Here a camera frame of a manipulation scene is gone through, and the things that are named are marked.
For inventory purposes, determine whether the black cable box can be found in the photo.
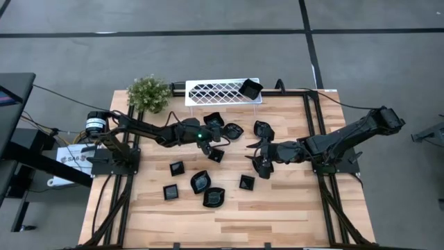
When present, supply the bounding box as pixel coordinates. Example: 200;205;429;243
169;81;187;97

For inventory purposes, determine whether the black desk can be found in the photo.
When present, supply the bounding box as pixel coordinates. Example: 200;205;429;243
0;72;94;233

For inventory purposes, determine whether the laptop screen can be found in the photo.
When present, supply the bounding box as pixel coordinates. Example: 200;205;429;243
0;85;22;107

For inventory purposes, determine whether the grey metal stand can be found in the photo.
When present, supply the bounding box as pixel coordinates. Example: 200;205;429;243
411;119;444;143

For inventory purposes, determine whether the white cardboard box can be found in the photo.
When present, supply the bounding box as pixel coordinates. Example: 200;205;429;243
46;144;96;188

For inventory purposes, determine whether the green potted plant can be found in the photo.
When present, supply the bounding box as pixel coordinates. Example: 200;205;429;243
126;74;173;115

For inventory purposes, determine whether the black wavy square mini plate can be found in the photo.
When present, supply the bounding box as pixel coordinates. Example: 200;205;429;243
203;111;225;128
238;78;264;101

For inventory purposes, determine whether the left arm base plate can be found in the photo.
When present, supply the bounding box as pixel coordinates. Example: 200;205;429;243
90;147;142;176

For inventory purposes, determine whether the black leaf-shaped mini plate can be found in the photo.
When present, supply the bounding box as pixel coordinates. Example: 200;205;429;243
223;122;245;141
203;187;226;208
253;120;275;142
251;155;275;176

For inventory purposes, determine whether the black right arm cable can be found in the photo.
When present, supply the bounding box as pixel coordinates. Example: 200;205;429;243
297;87;379;111

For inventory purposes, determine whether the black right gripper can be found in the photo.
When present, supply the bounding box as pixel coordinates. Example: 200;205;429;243
245;137;309;181

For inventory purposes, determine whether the white lattice shelf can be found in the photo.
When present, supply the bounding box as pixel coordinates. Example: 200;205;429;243
185;77;263;119

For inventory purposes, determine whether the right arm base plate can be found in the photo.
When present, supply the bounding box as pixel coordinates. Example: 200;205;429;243
309;145;364;174

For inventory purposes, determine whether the large dark bowl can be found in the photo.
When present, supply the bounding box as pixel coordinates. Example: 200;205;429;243
189;169;212;195

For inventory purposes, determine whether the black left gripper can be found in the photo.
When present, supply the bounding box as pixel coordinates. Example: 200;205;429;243
172;118;225;156

